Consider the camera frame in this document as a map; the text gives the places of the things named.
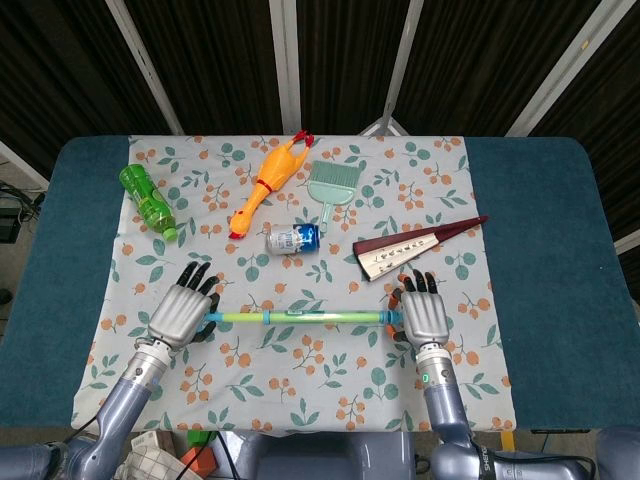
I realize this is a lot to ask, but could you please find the right silver orange-tipped robot hand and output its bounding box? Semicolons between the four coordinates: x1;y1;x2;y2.
384;269;450;346

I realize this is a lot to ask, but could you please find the orange block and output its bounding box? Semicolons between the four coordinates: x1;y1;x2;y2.
180;447;216;474

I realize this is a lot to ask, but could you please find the yellow rubber chicken toy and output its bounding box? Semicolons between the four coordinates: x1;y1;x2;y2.
228;129;316;241

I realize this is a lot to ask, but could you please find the grey-blue robot torso base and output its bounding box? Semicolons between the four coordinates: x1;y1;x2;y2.
238;430;417;480

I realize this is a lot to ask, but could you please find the pale green dustpan brush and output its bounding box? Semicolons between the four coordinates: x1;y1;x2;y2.
305;159;364;235

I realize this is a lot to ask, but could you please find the white checkered cloth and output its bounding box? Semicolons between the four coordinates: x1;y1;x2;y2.
114;433;201;480

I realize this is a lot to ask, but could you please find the green plastic object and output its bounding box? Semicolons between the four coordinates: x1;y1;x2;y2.
186;429;217;449

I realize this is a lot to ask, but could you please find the maroon folding paper fan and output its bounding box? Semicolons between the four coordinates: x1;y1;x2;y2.
352;215;490;284

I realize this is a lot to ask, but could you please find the floral tablecloth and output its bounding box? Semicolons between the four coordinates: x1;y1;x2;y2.
69;133;519;434

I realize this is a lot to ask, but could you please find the black electronic device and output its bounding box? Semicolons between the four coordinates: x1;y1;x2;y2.
0;182;46;246

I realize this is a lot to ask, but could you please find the blue white drink can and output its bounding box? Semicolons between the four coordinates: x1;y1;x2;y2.
265;222;321;257

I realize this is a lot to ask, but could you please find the grey tripod stand base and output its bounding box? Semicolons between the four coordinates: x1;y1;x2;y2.
359;117;409;137

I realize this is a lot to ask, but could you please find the green blue toy stick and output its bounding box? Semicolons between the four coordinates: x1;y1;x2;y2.
202;308;405;328

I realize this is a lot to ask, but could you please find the white barcode box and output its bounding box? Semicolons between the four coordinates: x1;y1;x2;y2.
132;432;174;454

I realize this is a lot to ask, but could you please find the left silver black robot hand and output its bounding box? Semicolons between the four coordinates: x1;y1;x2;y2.
147;260;222;351

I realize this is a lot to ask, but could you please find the white frame post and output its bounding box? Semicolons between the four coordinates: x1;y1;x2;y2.
103;0;185;135
506;0;622;137
268;0;303;135
378;0;426;126

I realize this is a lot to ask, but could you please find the green plastic drink bottle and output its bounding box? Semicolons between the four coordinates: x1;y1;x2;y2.
118;163;180;243

